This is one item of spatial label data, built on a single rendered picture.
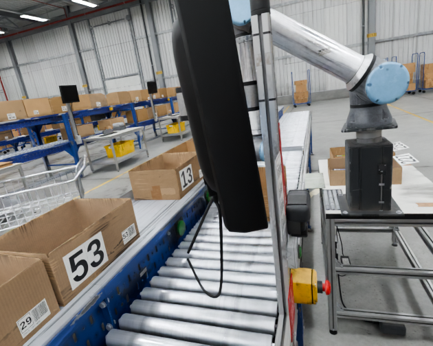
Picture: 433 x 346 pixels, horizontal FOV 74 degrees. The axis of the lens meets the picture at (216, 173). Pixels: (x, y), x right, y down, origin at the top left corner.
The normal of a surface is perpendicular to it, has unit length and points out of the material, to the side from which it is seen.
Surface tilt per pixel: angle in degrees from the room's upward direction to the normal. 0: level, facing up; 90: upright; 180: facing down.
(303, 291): 90
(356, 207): 90
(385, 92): 92
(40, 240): 89
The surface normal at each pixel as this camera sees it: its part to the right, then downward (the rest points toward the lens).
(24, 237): 0.94, -0.04
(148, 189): -0.31, 0.32
